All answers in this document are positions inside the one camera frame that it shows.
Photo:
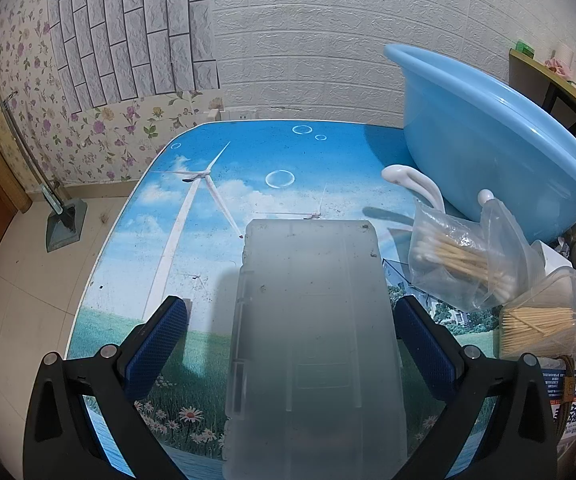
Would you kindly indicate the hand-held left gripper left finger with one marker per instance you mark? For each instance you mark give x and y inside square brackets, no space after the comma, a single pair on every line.
[155,352]

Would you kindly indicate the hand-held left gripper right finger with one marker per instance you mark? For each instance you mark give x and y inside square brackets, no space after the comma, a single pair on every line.
[428,352]

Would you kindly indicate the translucent plastic storage box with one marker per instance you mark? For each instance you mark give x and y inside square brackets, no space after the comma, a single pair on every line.
[313,335]

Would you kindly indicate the clear toothpick container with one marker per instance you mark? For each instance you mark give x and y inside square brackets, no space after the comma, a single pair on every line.
[543,325]

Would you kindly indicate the packet with brown band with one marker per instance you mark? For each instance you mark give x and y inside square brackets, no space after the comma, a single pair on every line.
[575,410]

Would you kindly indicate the light blue plastic basin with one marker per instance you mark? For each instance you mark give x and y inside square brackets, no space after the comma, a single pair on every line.
[478,145]

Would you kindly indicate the bag of cotton swabs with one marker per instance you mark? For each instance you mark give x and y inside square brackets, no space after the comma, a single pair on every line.
[448,260]

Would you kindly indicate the clear plastic bag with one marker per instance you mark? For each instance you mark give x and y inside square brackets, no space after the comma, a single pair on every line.
[510,250]

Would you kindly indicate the white plastic hook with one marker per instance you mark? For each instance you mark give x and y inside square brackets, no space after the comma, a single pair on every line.
[418,180]

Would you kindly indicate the pink fluffy item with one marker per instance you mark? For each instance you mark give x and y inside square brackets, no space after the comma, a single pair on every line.
[557,67]

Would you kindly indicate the small green box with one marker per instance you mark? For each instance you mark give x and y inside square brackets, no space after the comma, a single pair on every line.
[524,46]

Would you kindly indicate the white ribbed cup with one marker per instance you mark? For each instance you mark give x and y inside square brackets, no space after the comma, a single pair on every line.
[563,52]

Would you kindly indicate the side table with dark frame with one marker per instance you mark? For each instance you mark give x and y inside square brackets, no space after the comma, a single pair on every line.
[530,62]

